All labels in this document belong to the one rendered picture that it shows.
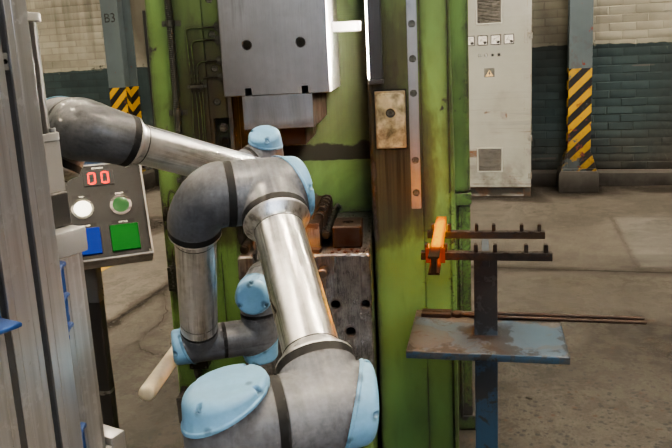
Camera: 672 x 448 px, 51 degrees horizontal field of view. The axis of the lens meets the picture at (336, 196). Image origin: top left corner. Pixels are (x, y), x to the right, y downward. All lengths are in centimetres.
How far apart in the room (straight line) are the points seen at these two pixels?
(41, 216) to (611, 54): 724
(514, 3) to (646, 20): 144
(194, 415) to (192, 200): 40
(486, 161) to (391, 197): 511
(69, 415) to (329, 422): 32
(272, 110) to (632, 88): 617
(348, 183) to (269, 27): 73
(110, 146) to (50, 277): 45
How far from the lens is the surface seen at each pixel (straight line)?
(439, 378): 234
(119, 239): 198
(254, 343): 149
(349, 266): 199
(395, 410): 238
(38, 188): 87
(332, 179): 248
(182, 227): 122
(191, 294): 134
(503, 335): 193
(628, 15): 784
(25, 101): 86
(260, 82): 199
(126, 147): 130
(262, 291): 143
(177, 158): 135
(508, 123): 718
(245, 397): 92
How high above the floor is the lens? 145
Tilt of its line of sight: 11 degrees down
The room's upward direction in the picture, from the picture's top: 3 degrees counter-clockwise
